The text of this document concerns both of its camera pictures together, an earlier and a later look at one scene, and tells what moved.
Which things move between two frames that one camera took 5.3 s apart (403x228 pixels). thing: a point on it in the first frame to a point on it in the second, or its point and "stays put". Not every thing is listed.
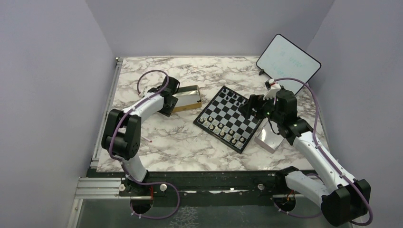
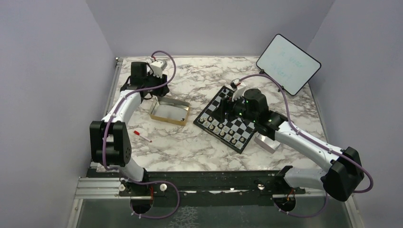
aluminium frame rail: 96,153 stays put
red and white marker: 146,138 stays put
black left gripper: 167,111 to 160,91
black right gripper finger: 246,109 to 221,113
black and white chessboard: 222,119 stays put
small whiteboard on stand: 283,59 stays put
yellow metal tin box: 189,98 to 169,110
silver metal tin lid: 268,137 stays put
